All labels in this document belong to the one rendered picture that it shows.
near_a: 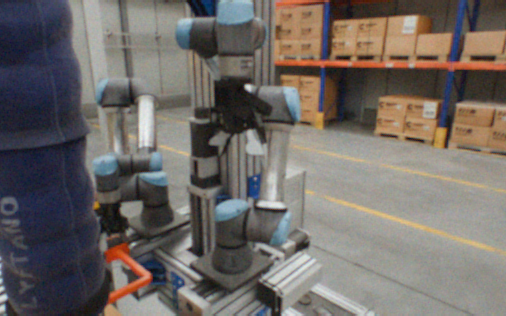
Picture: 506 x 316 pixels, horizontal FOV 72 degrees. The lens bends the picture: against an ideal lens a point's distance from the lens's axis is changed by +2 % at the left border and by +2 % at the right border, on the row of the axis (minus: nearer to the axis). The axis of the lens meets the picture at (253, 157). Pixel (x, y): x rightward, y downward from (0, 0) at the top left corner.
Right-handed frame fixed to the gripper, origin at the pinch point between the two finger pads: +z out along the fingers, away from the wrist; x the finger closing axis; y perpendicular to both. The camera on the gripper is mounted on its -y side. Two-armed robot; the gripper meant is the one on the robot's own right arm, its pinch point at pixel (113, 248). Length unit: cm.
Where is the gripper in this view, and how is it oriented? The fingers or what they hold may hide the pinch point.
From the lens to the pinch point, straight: 142.5
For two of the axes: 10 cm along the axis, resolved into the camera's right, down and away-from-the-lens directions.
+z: 0.0, 9.6, 2.8
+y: 7.3, 1.9, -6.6
